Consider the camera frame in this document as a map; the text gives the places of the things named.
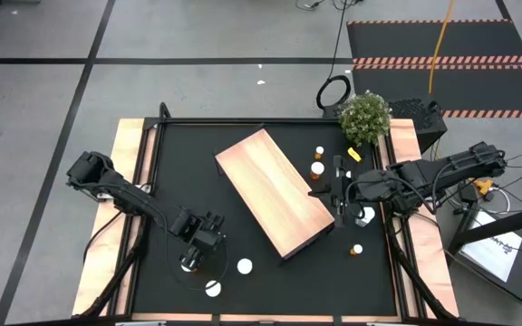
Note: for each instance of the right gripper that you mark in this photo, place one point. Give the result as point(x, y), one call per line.
point(360, 190)

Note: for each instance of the black perforated case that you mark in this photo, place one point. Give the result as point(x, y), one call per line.
point(419, 122)

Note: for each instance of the black table frame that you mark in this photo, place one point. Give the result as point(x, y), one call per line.
point(261, 121)

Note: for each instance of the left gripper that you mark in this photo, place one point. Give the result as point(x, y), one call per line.
point(200, 235)

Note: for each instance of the light wooden board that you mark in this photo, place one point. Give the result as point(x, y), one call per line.
point(274, 190)

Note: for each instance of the white bottle with blue label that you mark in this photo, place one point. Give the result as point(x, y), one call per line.
point(369, 215)

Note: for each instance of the white paper sheet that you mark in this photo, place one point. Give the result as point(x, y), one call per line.
point(492, 249)

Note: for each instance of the small orange medicine bottle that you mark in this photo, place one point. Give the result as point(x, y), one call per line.
point(357, 248)
point(319, 150)

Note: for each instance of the black mat with orange stripes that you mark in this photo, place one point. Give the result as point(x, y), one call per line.
point(492, 90)
point(424, 41)

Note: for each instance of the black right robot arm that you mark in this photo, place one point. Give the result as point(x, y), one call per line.
point(447, 169)

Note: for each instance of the yellow plug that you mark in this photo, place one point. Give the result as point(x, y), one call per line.
point(484, 185)

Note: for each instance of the potted green plant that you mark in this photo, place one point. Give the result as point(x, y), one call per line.
point(364, 117)

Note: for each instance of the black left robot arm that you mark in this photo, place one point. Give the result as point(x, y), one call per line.
point(125, 199)

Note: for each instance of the yellow tag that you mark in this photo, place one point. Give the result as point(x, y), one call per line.
point(354, 154)

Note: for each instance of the black table mat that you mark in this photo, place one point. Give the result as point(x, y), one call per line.
point(288, 290)

